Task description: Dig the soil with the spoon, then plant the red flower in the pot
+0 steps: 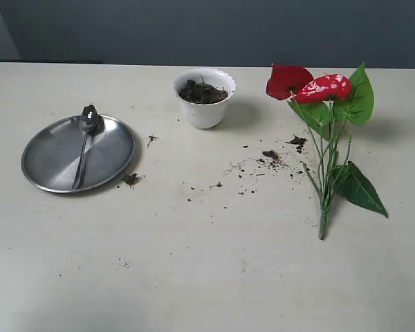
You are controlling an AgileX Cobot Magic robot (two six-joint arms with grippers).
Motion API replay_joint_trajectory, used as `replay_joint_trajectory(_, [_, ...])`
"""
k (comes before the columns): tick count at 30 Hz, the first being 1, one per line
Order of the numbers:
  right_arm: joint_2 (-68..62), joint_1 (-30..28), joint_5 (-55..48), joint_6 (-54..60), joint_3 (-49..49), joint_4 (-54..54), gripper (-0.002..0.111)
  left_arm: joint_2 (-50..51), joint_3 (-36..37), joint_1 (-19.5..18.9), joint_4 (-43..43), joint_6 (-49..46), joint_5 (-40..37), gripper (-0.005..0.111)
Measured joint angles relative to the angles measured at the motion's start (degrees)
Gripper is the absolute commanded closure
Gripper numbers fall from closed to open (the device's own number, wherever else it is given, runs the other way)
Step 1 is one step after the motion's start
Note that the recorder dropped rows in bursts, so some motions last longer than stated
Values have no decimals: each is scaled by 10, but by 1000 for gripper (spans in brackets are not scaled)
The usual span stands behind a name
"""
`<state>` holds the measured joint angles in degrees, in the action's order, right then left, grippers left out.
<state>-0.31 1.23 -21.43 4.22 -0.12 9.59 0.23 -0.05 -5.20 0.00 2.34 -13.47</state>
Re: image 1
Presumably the steel spoon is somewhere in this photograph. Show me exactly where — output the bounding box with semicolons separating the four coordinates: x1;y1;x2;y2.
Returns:
71;104;99;190

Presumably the white scalloped flower pot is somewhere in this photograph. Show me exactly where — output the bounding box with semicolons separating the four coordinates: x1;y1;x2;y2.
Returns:
173;67;236;129

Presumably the artificial red anthurium plant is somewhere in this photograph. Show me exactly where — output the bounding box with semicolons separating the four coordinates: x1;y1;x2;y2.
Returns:
266;64;389;240

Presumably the dirt clump with roots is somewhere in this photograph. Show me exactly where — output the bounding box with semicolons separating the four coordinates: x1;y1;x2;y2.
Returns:
223;149;293;178

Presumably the small dirt twig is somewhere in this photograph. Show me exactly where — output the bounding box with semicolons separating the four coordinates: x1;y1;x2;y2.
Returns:
147;135;158;148

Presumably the dirt clump near plate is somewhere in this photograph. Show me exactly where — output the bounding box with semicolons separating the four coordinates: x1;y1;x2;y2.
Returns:
116;173;145;189

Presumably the round steel plate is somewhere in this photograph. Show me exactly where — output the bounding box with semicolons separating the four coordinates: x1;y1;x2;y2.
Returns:
21;115;137;194

